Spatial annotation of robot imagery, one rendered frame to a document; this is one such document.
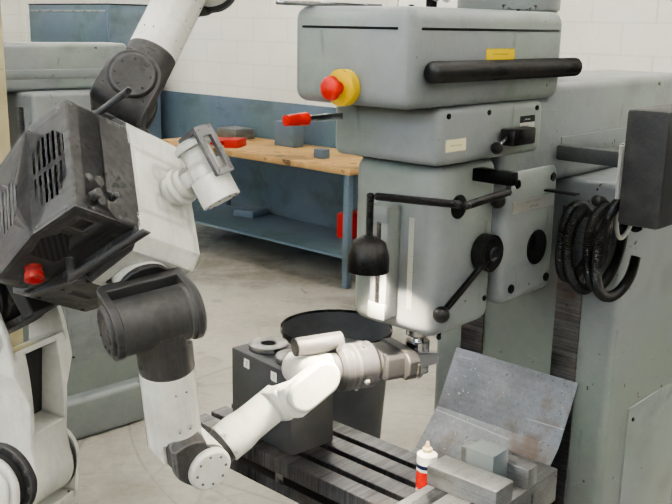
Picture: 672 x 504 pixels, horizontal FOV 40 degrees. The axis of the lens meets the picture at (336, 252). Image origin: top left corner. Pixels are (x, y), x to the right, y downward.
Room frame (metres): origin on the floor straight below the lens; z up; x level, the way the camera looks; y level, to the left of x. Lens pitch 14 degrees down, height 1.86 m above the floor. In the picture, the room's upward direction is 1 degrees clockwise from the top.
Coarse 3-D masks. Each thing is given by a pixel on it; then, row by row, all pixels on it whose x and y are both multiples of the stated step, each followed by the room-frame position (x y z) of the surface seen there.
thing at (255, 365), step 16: (240, 352) 1.94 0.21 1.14; (256, 352) 1.92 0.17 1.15; (272, 352) 1.92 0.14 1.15; (288, 352) 1.90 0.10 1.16; (240, 368) 1.94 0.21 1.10; (256, 368) 1.90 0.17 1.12; (272, 368) 1.85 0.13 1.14; (240, 384) 1.94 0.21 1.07; (256, 384) 1.90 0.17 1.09; (272, 384) 1.85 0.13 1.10; (240, 400) 1.94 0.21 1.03; (304, 416) 1.83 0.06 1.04; (320, 416) 1.86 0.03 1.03; (272, 432) 1.85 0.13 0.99; (288, 432) 1.81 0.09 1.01; (304, 432) 1.83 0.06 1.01; (320, 432) 1.86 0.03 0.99; (288, 448) 1.81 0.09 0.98; (304, 448) 1.83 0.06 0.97
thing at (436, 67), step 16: (432, 64) 1.45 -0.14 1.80; (448, 64) 1.46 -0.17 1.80; (464, 64) 1.49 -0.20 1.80; (480, 64) 1.53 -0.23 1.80; (496, 64) 1.56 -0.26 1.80; (512, 64) 1.59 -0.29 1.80; (528, 64) 1.63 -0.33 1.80; (544, 64) 1.67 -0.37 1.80; (560, 64) 1.71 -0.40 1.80; (576, 64) 1.76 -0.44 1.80; (432, 80) 1.45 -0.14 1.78; (448, 80) 1.47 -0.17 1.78; (464, 80) 1.50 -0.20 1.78; (480, 80) 1.54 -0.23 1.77; (496, 80) 1.59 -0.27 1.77
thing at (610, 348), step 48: (576, 240) 1.88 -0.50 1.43; (480, 336) 2.03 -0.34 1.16; (528, 336) 1.95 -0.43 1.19; (576, 336) 1.86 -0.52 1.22; (624, 336) 1.84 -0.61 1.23; (624, 384) 1.86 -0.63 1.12; (576, 432) 1.85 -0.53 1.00; (624, 432) 1.88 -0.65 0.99; (576, 480) 1.85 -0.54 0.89; (624, 480) 1.89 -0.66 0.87
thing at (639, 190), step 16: (640, 112) 1.63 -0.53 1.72; (656, 112) 1.61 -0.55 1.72; (640, 128) 1.62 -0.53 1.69; (656, 128) 1.60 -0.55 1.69; (640, 144) 1.62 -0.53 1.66; (656, 144) 1.60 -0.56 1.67; (624, 160) 1.64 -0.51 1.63; (640, 160) 1.62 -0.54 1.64; (656, 160) 1.60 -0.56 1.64; (624, 176) 1.64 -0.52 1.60; (640, 176) 1.62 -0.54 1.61; (656, 176) 1.60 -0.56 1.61; (624, 192) 1.64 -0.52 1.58; (640, 192) 1.62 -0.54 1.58; (656, 192) 1.60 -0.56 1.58; (624, 208) 1.63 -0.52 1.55; (640, 208) 1.61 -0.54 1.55; (656, 208) 1.60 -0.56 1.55; (624, 224) 1.64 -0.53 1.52; (640, 224) 1.61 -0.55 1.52; (656, 224) 1.59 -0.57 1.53
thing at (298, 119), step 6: (288, 114) 1.57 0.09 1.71; (294, 114) 1.58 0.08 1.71; (300, 114) 1.58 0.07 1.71; (306, 114) 1.59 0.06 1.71; (318, 114) 1.63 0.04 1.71; (324, 114) 1.63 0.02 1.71; (330, 114) 1.64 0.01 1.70; (336, 114) 1.65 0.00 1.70; (342, 114) 1.66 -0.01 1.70; (282, 120) 1.57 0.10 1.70; (288, 120) 1.56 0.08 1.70; (294, 120) 1.57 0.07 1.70; (300, 120) 1.58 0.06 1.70; (306, 120) 1.59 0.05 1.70; (312, 120) 1.61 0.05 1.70; (318, 120) 1.62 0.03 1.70; (324, 120) 1.63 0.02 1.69
